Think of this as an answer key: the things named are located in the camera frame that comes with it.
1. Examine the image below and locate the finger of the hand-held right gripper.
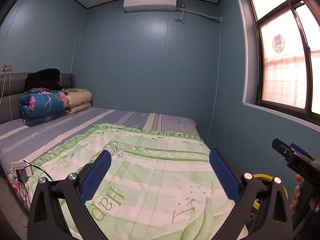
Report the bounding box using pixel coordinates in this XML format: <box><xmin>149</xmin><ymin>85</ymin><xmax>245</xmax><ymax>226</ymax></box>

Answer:
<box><xmin>272</xmin><ymin>138</ymin><xmax>297</xmax><ymax>164</ymax></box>
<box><xmin>290</xmin><ymin>143</ymin><xmax>316</xmax><ymax>162</ymax></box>

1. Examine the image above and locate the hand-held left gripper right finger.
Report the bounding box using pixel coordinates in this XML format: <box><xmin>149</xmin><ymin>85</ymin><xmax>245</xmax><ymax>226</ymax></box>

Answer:
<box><xmin>209</xmin><ymin>149</ymin><xmax>293</xmax><ymax>240</ymax></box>

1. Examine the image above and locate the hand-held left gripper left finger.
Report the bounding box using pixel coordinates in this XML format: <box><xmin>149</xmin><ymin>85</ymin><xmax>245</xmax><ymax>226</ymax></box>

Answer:
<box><xmin>27</xmin><ymin>150</ymin><xmax>112</xmax><ymax>240</ymax></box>

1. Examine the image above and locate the yellow rimmed trash bin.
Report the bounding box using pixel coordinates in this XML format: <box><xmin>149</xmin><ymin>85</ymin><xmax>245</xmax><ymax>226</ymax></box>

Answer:
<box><xmin>246</xmin><ymin>172</ymin><xmax>288</xmax><ymax>230</ymax></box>

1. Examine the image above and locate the person's right hand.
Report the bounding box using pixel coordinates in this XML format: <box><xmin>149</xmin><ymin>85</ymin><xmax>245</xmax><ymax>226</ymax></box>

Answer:
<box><xmin>289</xmin><ymin>174</ymin><xmax>305</xmax><ymax>215</ymax></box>

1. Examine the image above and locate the bed with striped sheet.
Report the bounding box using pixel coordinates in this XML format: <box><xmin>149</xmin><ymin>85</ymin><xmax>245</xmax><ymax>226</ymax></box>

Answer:
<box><xmin>0</xmin><ymin>106</ymin><xmax>198</xmax><ymax>180</ymax></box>

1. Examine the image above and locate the green patterned blanket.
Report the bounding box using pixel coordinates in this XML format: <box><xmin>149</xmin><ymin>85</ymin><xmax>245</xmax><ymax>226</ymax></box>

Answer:
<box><xmin>15</xmin><ymin>123</ymin><xmax>237</xmax><ymax>240</ymax></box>

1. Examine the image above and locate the dark framed window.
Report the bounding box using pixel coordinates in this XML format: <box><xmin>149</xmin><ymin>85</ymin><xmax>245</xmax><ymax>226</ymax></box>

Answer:
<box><xmin>235</xmin><ymin>0</ymin><xmax>320</xmax><ymax>133</ymax></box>

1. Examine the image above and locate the black charger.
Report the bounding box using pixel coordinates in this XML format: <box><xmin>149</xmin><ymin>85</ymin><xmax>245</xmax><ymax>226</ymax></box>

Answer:
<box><xmin>15</xmin><ymin>169</ymin><xmax>29</xmax><ymax>182</ymax></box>

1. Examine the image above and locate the beige folded quilt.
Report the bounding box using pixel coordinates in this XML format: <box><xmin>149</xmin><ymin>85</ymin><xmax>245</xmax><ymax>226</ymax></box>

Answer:
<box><xmin>64</xmin><ymin>88</ymin><xmax>92</xmax><ymax>115</ymax></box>

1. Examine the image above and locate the white power strip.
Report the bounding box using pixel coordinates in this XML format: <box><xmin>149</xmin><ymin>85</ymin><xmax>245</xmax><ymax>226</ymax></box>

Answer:
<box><xmin>11</xmin><ymin>162</ymin><xmax>33</xmax><ymax>178</ymax></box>

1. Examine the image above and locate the blue floral folded quilt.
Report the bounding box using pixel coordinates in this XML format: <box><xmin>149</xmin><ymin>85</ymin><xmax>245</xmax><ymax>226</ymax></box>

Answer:
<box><xmin>19</xmin><ymin>88</ymin><xmax>69</xmax><ymax>127</ymax></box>

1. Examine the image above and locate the red paper window cutout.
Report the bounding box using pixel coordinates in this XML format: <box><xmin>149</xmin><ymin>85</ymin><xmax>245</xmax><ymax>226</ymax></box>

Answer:
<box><xmin>272</xmin><ymin>34</ymin><xmax>286</xmax><ymax>53</ymax></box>

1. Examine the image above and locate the black clothes pile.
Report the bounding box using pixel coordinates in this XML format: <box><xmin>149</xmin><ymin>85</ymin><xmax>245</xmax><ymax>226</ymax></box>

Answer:
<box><xmin>24</xmin><ymin>69</ymin><xmax>63</xmax><ymax>92</ymax></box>

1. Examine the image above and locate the grey padded headboard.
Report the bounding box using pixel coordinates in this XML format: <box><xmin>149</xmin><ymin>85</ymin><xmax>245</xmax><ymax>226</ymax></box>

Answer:
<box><xmin>0</xmin><ymin>72</ymin><xmax>76</xmax><ymax>124</ymax></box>

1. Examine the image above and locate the black cable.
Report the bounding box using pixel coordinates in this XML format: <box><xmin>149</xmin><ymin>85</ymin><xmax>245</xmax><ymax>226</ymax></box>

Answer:
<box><xmin>22</xmin><ymin>159</ymin><xmax>54</xmax><ymax>183</ymax></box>

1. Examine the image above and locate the white charging cable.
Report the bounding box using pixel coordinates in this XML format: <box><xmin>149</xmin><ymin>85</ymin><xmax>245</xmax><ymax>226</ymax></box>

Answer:
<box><xmin>0</xmin><ymin>70</ymin><xmax>7</xmax><ymax>120</ymax></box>

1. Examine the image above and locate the grey wrapped wall pipe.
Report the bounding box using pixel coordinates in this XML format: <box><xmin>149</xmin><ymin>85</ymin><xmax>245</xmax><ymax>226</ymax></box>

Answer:
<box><xmin>176</xmin><ymin>8</ymin><xmax>223</xmax><ymax>22</ymax></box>

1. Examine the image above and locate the white power cord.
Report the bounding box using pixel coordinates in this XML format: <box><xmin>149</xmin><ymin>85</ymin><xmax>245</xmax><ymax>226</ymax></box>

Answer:
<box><xmin>174</xmin><ymin>4</ymin><xmax>187</xmax><ymax>23</ymax></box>

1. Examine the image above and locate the white wall air conditioner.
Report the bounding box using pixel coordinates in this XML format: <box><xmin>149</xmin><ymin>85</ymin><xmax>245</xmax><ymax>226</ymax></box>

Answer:
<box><xmin>123</xmin><ymin>0</ymin><xmax>178</xmax><ymax>12</ymax></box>

